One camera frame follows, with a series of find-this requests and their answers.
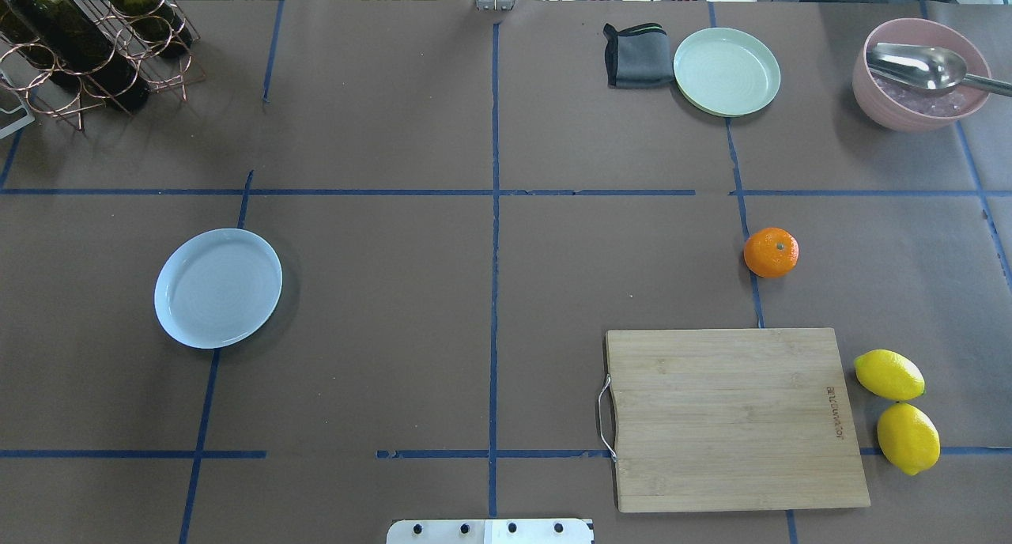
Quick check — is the orange fruit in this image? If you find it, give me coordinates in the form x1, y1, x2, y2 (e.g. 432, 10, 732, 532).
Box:
743, 226, 799, 278

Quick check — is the light blue plate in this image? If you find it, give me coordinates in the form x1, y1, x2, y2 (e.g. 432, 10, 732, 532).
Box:
153, 228, 283, 349

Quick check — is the light green plate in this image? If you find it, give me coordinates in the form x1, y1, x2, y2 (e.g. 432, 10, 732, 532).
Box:
673, 28, 782, 118

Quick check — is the dark grey folded cloth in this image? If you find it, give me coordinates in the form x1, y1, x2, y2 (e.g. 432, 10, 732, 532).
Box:
603, 23, 675, 89

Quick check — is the bamboo cutting board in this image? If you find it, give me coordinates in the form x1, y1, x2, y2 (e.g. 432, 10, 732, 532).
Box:
604, 327, 870, 514

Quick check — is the upper yellow lemon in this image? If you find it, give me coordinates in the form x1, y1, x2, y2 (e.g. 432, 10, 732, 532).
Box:
854, 349, 926, 402

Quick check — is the yellow lemon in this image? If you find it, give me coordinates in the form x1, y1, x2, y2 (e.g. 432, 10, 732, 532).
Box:
854, 349, 926, 402
876, 402, 941, 476

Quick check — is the pink bowl with ice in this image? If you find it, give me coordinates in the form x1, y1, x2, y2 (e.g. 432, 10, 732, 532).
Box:
851, 17, 991, 132

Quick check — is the lower yellow lemon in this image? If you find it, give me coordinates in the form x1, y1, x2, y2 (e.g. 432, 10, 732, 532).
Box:
876, 402, 941, 476

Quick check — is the metal scoop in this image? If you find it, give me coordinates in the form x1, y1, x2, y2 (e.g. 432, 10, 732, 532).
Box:
865, 42, 1011, 97

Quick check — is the dark green wine bottle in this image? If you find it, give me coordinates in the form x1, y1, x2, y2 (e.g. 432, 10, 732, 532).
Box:
6, 0, 149, 114

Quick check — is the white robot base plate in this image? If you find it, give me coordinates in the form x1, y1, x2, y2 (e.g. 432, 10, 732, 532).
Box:
384, 518, 595, 543

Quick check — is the copper wire wine rack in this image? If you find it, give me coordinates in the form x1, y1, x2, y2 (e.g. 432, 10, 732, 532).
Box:
2, 0, 206, 130

